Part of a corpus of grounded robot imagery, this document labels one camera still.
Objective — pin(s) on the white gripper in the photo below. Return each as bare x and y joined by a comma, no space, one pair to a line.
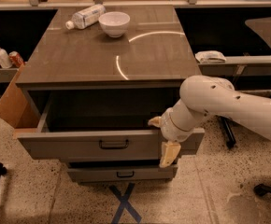
167,125

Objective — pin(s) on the grey top drawer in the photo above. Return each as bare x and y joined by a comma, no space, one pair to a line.
99,125

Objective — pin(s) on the grey drawer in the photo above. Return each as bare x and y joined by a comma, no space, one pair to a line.
125,173
99,125

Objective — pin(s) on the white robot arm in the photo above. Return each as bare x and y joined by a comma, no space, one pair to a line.
201,97

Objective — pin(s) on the grey bottom drawer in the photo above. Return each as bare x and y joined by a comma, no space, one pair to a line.
125,173

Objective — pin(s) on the grey drawer cabinet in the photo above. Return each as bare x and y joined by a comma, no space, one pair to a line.
154,53

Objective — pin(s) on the black table leg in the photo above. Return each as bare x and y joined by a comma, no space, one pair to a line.
230,143

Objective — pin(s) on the folded white cloth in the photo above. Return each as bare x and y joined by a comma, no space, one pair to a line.
210,56

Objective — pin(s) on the black chair base right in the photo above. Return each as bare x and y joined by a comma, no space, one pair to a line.
262,189

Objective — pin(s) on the white ceramic bowl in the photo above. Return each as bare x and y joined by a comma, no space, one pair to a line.
115,23

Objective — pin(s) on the clear plastic water bottle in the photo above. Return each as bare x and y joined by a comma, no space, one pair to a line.
85,17

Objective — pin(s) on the brown cardboard box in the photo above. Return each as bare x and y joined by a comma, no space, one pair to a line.
14,107

